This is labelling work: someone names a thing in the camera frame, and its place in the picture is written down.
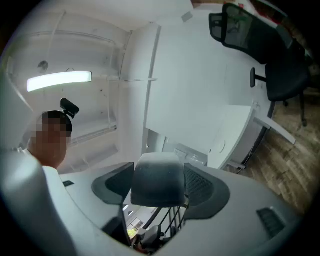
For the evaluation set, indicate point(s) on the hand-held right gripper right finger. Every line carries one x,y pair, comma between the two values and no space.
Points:
207,195

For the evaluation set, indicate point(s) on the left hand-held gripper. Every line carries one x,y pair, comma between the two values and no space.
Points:
152,235

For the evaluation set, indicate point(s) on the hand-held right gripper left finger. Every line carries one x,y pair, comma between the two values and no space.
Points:
107,186

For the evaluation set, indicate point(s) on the round ceiling smoke detector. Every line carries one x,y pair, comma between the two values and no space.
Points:
42,66

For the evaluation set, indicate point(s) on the long ceiling light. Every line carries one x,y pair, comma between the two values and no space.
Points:
58,80

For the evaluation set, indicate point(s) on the person's head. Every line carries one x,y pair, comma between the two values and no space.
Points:
50,142

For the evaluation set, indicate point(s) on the black mesh office chair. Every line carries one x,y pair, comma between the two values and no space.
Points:
282,72

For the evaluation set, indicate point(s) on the black head-mounted camera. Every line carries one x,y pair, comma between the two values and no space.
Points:
69,107

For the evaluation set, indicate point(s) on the grey wall box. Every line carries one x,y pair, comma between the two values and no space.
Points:
187,16

